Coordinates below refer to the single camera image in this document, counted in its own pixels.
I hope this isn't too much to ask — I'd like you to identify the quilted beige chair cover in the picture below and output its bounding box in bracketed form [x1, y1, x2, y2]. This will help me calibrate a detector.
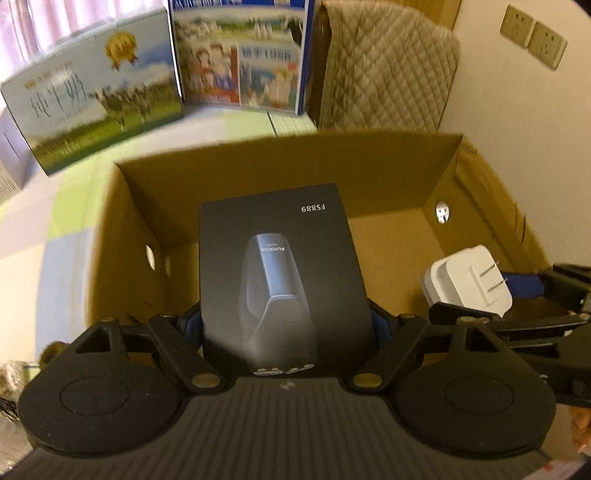
[305, 1, 460, 132]

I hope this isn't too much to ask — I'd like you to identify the blue milk carton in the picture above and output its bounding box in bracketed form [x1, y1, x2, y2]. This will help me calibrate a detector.
[168, 0, 315, 115]

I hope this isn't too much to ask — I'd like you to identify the beige product box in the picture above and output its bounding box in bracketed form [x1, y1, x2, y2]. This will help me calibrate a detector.
[0, 108, 37, 203]

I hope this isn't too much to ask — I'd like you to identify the checkered tablecloth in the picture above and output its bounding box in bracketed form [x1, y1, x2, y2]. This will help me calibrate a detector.
[1, 107, 315, 363]

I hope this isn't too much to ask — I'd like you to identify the double wall socket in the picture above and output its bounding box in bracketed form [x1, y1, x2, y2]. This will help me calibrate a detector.
[500, 5, 568, 71]

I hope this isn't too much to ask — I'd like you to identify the black shaver box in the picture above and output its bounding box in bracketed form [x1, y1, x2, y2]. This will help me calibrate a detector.
[198, 184, 377, 376]

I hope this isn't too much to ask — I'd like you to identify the person's right hand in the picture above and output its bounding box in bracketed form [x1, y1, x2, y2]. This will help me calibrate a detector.
[569, 406, 591, 453]

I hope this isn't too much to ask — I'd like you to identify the pink curtain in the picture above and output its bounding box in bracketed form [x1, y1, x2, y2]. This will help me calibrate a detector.
[1, 0, 167, 79]

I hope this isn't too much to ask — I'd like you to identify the brown cardboard box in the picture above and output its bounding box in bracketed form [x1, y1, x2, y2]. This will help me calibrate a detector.
[87, 130, 548, 325]

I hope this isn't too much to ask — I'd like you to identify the white power adapter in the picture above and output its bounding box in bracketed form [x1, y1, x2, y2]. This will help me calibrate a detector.
[421, 245, 513, 317]

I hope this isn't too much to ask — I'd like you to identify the green cow milk carton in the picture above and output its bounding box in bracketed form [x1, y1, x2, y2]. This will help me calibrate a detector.
[1, 7, 183, 175]

